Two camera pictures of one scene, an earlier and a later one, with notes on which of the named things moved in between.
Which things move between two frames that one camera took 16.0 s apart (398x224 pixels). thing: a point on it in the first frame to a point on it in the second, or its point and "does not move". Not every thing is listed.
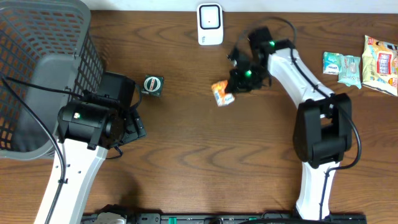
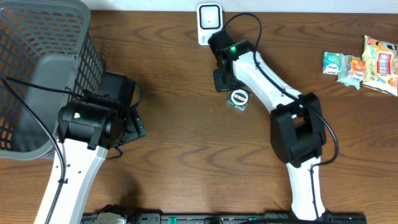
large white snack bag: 380,65 does not move
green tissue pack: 331,63 does not move
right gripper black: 235,84 to 220,87
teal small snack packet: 350,70 does not move
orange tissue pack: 221,96 to 356,68
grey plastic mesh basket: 49,54 does not move
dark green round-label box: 153,85 to 239,99
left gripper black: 135,127 does not move
